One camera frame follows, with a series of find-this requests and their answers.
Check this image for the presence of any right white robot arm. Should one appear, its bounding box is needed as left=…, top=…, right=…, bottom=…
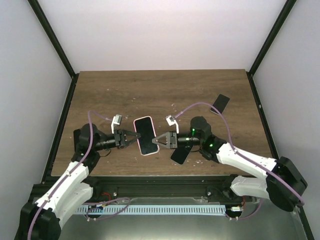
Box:
left=152, top=116, right=308, bottom=212

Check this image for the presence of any silver-edged black phone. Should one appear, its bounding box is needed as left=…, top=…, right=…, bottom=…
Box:
left=210, top=94, right=230, bottom=114

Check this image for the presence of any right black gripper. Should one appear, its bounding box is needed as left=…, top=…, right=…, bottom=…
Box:
left=152, top=131, right=202, bottom=150

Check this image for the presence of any purple cable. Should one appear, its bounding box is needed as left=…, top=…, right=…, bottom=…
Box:
left=27, top=110, right=116, bottom=240
left=174, top=101, right=306, bottom=221

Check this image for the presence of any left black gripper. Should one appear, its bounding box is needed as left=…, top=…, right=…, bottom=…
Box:
left=94, top=129, right=142, bottom=152

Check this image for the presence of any pink phone case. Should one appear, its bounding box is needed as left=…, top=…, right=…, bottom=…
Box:
left=133, top=115, right=160, bottom=157

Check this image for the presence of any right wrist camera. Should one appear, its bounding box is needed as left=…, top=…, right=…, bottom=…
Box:
left=165, top=115, right=180, bottom=134

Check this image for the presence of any teal-edged black phone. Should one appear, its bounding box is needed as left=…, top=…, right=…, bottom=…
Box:
left=134, top=117, right=159, bottom=155

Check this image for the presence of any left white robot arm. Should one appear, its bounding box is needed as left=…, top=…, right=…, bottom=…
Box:
left=15, top=123, right=141, bottom=240

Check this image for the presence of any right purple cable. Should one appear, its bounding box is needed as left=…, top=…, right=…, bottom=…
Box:
left=174, top=101, right=306, bottom=221

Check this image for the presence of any light blue slotted cable duct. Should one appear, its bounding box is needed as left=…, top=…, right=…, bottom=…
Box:
left=89, top=205, right=226, bottom=216

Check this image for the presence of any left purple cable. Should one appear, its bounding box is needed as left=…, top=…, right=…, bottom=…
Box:
left=27, top=110, right=116, bottom=240

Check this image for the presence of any black aluminium frame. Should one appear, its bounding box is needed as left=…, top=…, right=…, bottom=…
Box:
left=13, top=0, right=320, bottom=240

